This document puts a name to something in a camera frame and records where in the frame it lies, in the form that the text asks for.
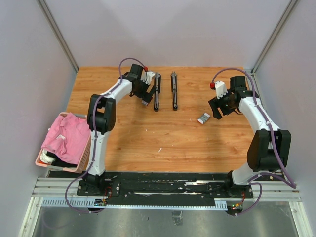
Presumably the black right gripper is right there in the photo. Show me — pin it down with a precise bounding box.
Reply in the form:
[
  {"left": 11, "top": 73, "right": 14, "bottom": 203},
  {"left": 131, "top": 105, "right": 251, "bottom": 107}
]
[{"left": 208, "top": 89, "right": 236, "bottom": 119}]

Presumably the small white staple tray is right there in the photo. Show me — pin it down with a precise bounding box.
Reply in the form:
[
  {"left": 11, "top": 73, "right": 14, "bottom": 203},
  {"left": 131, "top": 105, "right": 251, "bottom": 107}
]
[{"left": 197, "top": 113, "right": 211, "bottom": 124}]

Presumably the black stapler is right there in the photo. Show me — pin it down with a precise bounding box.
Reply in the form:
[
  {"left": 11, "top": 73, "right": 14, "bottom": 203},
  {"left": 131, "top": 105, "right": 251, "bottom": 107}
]
[
  {"left": 154, "top": 72, "right": 161, "bottom": 112},
  {"left": 170, "top": 71, "right": 178, "bottom": 111}
]

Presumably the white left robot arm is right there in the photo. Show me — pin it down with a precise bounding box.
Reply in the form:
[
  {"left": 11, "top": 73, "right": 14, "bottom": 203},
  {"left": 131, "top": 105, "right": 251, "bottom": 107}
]
[{"left": 84, "top": 64, "right": 156, "bottom": 196}]

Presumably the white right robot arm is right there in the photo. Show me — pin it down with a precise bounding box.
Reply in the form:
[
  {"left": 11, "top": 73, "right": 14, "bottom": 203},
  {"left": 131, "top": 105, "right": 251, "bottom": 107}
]
[{"left": 208, "top": 76, "right": 291, "bottom": 198}]

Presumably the pink cloth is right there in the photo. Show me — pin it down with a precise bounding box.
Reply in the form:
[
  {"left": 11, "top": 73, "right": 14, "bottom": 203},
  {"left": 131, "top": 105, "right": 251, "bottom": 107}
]
[{"left": 41, "top": 113, "right": 90, "bottom": 165}]

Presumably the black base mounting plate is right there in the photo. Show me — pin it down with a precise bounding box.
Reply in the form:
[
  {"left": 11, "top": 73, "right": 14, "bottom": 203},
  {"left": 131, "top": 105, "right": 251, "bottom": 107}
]
[{"left": 77, "top": 172, "right": 253, "bottom": 207}]

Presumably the pink plastic basket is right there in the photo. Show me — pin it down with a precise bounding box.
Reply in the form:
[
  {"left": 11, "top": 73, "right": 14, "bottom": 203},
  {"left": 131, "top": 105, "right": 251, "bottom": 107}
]
[{"left": 35, "top": 112, "right": 91, "bottom": 173}]

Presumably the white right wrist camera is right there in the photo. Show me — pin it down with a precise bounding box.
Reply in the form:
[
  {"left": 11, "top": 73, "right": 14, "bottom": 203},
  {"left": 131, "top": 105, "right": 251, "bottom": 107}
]
[{"left": 215, "top": 81, "right": 228, "bottom": 99}]

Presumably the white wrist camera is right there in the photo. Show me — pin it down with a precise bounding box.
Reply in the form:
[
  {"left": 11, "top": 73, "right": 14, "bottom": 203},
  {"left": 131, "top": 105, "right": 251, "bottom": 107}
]
[
  {"left": 215, "top": 81, "right": 228, "bottom": 99},
  {"left": 142, "top": 71, "right": 155, "bottom": 85}
]

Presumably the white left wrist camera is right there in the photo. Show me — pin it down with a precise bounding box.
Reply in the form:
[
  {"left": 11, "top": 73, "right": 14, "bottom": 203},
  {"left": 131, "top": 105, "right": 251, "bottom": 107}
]
[{"left": 142, "top": 71, "right": 155, "bottom": 85}]

